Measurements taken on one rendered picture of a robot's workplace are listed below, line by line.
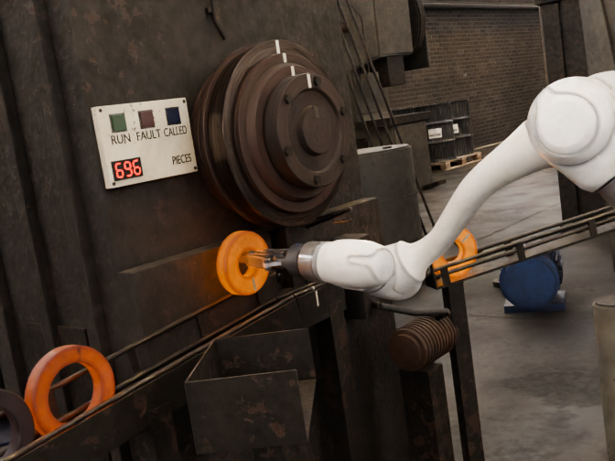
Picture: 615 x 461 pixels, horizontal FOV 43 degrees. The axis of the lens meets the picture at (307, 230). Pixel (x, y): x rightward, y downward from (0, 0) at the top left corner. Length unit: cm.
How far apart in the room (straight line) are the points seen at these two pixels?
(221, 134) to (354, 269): 46
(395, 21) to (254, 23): 797
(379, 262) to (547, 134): 51
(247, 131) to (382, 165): 288
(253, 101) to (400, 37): 831
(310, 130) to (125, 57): 46
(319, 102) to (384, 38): 794
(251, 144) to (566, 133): 84
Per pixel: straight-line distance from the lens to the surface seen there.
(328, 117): 196
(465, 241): 229
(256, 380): 140
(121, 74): 185
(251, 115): 185
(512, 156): 150
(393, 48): 1001
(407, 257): 173
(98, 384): 165
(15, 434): 157
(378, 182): 467
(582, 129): 124
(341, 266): 163
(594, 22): 449
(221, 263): 183
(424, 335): 220
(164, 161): 186
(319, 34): 238
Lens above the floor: 116
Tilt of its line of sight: 8 degrees down
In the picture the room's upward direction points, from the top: 9 degrees counter-clockwise
